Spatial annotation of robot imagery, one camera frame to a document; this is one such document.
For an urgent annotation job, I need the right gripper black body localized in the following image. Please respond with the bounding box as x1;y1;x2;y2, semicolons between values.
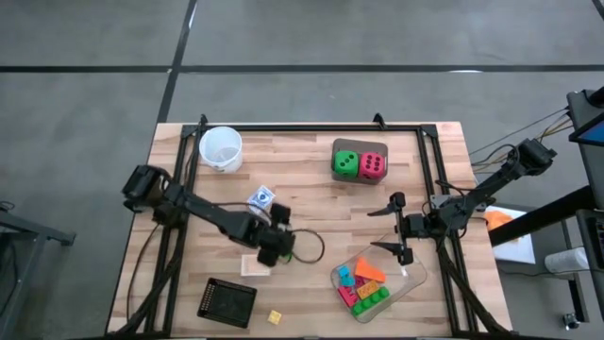
396;209;430;247

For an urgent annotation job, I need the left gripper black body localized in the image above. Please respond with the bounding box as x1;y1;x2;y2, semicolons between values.
256;221;296;257

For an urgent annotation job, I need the white box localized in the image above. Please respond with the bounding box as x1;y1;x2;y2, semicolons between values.
240;253;272;278

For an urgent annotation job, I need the clear plastic bin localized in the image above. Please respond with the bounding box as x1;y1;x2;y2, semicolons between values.
329;233;428;325

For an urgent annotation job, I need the orange wedge toy block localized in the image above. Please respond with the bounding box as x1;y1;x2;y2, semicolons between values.
353;256;388;284

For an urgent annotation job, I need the long green toy brick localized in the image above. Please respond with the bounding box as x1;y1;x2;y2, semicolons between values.
350;285;392;317

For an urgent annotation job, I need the black mesh basket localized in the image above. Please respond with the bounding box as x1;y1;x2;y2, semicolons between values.
196;277;259;331

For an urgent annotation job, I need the red foam die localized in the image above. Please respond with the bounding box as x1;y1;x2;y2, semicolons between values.
358;151;388;181

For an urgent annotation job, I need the green foam die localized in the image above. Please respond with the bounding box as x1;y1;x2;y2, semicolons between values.
333;149;361;179

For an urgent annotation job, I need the grey-brown dice tray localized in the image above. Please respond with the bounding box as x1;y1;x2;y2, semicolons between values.
330;137;390;187

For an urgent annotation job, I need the orange crumpled object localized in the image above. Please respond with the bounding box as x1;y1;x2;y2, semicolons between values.
483;210;513;233

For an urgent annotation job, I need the white plastic cup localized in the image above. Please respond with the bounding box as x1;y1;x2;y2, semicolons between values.
198;125;244;175

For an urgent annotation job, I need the white board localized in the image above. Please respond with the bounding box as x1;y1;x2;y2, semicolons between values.
490;207;538;266

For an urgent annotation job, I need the black diagonal beam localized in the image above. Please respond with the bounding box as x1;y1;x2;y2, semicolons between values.
488;185;604;248

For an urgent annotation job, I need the paper towel roll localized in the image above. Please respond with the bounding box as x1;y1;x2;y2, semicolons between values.
544;246;592;276

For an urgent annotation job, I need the blue tablet screen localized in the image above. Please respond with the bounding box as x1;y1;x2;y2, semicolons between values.
568;110;604;148

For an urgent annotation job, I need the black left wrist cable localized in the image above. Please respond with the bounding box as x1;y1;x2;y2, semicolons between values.
284;228;327;265

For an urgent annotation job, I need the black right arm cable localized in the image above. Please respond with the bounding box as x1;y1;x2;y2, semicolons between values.
432;143;521;196

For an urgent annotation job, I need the black aluminium frame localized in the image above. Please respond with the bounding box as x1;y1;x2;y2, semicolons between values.
110;121;515;338

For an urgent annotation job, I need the grey cable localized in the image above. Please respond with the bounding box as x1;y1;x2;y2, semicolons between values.
468;107;573;159

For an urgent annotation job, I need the brown cable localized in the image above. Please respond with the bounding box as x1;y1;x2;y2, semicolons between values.
125;224;160;324

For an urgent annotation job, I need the yellow cable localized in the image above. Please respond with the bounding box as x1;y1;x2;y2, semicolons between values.
473;120;574;174

